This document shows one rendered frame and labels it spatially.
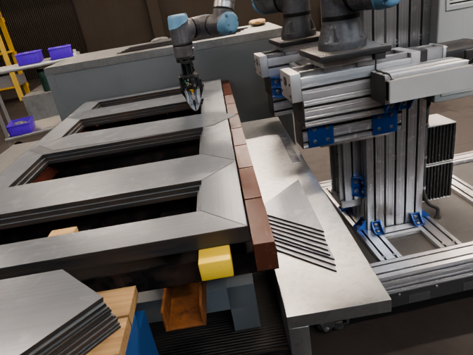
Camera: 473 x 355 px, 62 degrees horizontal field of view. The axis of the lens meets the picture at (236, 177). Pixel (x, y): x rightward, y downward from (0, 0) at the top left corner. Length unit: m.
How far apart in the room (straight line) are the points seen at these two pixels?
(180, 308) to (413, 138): 1.20
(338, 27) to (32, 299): 1.07
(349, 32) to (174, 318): 0.95
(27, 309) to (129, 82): 1.73
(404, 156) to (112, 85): 1.53
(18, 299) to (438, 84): 1.19
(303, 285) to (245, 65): 1.60
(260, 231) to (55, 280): 0.37
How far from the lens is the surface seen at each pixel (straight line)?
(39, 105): 6.24
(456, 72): 1.37
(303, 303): 0.82
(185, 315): 0.84
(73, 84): 2.38
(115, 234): 0.83
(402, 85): 1.28
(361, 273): 0.88
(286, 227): 0.98
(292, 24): 1.79
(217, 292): 0.89
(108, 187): 1.07
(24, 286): 0.78
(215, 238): 0.75
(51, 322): 0.67
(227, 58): 2.25
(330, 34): 1.33
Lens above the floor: 1.24
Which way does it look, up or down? 24 degrees down
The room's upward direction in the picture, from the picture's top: 10 degrees counter-clockwise
